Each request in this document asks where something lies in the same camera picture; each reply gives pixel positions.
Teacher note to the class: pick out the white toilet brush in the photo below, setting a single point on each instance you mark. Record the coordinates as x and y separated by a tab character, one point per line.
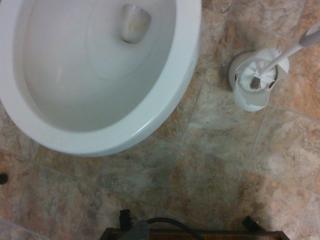
272	64

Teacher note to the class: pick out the white ceramic toilet bowl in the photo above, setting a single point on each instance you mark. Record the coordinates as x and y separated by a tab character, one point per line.
162	100

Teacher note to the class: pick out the white toilet brush holder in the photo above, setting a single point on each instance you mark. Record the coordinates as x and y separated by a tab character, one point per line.
250	100

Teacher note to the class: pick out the black table clamp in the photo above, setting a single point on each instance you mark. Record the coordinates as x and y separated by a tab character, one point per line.
250	222
125	218

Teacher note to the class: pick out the brown wooden table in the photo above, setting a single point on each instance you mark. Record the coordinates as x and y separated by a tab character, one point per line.
200	236

